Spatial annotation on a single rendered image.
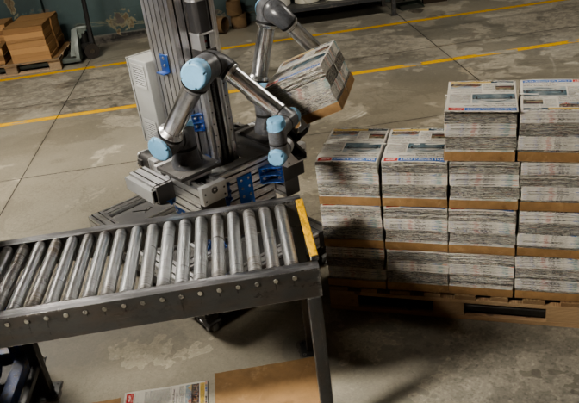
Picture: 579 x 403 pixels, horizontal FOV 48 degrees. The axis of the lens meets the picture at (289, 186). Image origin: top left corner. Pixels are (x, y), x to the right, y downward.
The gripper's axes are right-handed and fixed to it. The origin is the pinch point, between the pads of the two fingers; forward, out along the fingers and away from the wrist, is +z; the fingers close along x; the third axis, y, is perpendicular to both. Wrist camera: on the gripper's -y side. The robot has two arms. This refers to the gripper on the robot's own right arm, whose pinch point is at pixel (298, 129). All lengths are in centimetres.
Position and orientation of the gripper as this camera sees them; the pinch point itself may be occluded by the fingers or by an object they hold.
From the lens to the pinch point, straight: 295.4
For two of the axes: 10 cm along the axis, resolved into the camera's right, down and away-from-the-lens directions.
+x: -8.6, 3.1, 4.2
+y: -4.5, -8.3, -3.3
